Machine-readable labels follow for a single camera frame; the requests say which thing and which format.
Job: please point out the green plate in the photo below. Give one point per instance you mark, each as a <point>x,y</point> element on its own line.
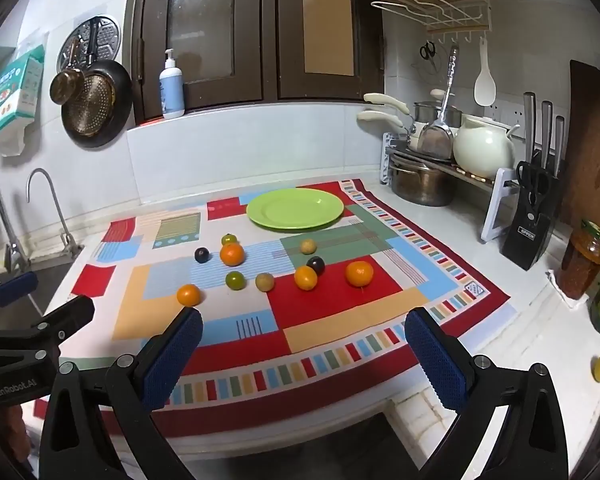
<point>293,209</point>

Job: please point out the white metal dish rack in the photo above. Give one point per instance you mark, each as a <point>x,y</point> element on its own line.
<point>498,190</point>

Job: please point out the brown kiwi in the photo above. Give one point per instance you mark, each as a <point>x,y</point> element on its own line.
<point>265,282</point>
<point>308,246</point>

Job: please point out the white ceramic teapot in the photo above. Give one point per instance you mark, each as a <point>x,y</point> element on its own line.
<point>482,146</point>

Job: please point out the wooden cutting board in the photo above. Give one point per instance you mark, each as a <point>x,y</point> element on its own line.
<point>582,188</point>

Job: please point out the stainless steel stockpot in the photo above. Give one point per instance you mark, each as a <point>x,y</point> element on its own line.
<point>420,184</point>

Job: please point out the small orange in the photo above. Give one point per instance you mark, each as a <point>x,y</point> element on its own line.
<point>189,296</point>
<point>305,278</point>

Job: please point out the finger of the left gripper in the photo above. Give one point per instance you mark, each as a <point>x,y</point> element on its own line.
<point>17,287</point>
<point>47,335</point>

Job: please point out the brown kiwi front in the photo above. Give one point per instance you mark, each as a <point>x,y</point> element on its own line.
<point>265,282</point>

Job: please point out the black frying pan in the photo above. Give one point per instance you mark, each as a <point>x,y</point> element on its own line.
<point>99,110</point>

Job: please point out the green tangerine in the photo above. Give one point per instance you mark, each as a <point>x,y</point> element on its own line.
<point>228,239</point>
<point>235,280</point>

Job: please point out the chili sauce jar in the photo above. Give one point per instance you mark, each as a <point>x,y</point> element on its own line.
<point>581,262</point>

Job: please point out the cream handled pan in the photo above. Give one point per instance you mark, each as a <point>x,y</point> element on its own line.
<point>408,134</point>

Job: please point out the teal cardboard box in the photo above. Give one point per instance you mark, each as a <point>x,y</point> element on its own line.
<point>20,84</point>

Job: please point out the black knife block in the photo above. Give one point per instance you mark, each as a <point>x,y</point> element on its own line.
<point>540,187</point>

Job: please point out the round metal grill rack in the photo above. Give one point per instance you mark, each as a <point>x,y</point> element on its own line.
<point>107,40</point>

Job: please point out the black hanging scissors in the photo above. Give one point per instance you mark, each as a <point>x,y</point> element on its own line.
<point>428,53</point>

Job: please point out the small brass saucepan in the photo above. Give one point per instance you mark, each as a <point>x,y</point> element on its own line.
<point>69,81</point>

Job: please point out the colourful patchwork placemat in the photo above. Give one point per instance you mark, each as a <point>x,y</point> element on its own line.
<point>271,356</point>

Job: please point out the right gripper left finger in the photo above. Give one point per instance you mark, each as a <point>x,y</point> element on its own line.
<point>139,385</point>

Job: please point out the white rice paddle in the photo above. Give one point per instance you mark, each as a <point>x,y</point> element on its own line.
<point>485,87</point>

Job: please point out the cream saucepan with lid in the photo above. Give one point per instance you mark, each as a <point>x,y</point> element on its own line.
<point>420,115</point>

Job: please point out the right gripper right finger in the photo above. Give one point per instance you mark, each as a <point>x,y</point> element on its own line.
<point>531,443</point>

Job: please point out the large orange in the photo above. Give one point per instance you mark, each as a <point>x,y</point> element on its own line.
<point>359,273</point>
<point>232,254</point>

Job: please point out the dark wooden window frame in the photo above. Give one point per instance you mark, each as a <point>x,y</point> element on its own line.
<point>255,51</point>

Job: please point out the blue soap dispenser bottle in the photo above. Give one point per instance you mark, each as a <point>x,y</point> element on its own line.
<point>171,88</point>

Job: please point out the thin curved faucet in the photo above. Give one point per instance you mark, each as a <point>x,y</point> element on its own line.
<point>69,245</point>

